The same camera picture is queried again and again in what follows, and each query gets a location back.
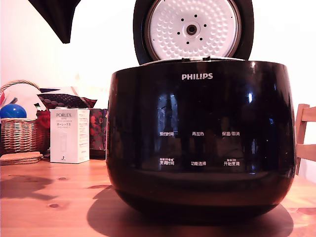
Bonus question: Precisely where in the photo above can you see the black rice cooker lid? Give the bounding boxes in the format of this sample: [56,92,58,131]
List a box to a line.
[132,0,255,66]

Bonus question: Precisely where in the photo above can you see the black Philips rice cooker body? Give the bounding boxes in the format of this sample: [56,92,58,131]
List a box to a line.
[106,59,297,218]

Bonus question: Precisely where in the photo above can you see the dark dotted cushion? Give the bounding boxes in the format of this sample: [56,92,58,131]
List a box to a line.
[37,93,98,110]

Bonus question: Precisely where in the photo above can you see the white cloth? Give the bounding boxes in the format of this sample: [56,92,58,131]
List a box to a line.
[4,83,46,119]

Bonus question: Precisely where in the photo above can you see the red knitted pouch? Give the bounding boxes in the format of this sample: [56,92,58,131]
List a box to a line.
[36,110,51,129]

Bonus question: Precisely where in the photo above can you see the blue ball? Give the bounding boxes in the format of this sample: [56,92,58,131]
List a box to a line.
[0,103,27,119]

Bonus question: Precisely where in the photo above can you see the red floral bag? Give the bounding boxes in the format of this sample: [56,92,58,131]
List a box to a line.
[89,108,109,159]

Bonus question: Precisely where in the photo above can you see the white Porlex box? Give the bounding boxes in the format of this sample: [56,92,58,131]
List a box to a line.
[49,108,90,164]

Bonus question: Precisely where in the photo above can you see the woven wicker basket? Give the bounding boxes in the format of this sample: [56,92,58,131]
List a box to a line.
[0,79,50,155]

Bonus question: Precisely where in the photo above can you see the wooden chair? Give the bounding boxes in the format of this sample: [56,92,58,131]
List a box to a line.
[295,103,316,176]

